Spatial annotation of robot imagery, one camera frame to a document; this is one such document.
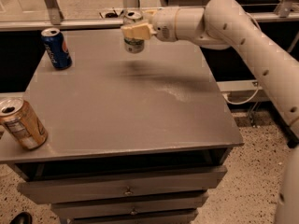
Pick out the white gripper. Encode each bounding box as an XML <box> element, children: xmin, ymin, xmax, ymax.
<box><xmin>121</xmin><ymin>7</ymin><xmax>178</xmax><ymax>42</ymax></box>

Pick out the white green 7up can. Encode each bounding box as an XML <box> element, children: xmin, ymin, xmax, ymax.
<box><xmin>123</xmin><ymin>10</ymin><xmax>144</xmax><ymax>54</ymax></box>

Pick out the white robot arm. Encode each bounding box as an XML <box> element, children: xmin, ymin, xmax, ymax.
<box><xmin>121</xmin><ymin>0</ymin><xmax>299</xmax><ymax>224</ymax></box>

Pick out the blue pepsi can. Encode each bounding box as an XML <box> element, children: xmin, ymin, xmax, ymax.
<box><xmin>41</xmin><ymin>28</ymin><xmax>72</xmax><ymax>69</ymax></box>

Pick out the orange soda can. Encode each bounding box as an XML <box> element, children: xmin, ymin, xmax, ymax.
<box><xmin>0</xmin><ymin>97</ymin><xmax>48</xmax><ymax>150</ymax></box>

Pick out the grey metal railing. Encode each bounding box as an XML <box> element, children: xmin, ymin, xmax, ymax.
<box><xmin>0</xmin><ymin>0</ymin><xmax>299</xmax><ymax>32</ymax></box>

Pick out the top grey drawer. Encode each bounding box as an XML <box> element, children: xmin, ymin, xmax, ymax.
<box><xmin>18</xmin><ymin>165</ymin><xmax>227</xmax><ymax>204</ymax></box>

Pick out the grey drawer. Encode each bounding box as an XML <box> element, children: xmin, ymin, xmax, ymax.
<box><xmin>18</xmin><ymin>165</ymin><xmax>227</xmax><ymax>204</ymax></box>
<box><xmin>70</xmin><ymin>209</ymin><xmax>198</xmax><ymax>224</ymax></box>
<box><xmin>51</xmin><ymin>191</ymin><xmax>208</xmax><ymax>218</ymax></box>

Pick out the middle grey drawer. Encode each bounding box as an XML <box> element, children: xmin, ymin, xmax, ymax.
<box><xmin>51</xmin><ymin>191</ymin><xmax>208</xmax><ymax>218</ymax></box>

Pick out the bottom grey drawer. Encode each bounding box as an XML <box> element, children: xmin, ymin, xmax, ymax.
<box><xmin>70</xmin><ymin>209</ymin><xmax>198</xmax><ymax>224</ymax></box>

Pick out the black shoe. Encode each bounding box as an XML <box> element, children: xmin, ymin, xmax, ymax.
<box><xmin>9</xmin><ymin>212</ymin><xmax>32</xmax><ymax>224</ymax></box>

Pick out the white cable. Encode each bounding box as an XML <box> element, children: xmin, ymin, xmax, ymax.
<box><xmin>222</xmin><ymin>86</ymin><xmax>261</xmax><ymax>105</ymax></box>

